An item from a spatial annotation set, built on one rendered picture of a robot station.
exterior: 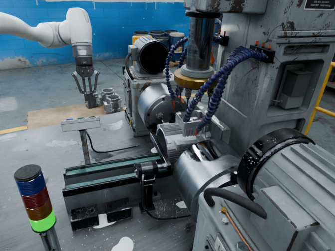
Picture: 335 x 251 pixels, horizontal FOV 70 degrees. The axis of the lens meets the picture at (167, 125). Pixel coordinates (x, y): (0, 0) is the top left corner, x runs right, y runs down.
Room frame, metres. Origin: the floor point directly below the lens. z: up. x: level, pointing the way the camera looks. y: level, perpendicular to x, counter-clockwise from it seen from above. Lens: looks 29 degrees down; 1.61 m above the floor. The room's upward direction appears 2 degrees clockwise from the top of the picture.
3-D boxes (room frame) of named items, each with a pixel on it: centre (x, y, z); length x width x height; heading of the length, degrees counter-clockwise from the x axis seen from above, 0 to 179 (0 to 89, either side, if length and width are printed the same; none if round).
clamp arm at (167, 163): (0.85, 0.03, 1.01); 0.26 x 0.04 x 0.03; 20
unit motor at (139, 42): (1.50, 0.17, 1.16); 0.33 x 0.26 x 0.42; 20
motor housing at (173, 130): (0.91, -0.07, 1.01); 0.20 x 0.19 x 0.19; 110
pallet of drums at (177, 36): (6.03, 0.27, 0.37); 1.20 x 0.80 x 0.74; 116
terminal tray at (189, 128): (0.93, -0.11, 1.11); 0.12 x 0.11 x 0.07; 110
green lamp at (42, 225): (0.45, 0.34, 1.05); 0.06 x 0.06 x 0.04
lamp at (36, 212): (0.45, 0.34, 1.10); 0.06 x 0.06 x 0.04
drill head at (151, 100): (1.24, 0.05, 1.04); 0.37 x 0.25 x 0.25; 20
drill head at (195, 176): (0.60, -0.18, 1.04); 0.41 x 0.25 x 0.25; 20
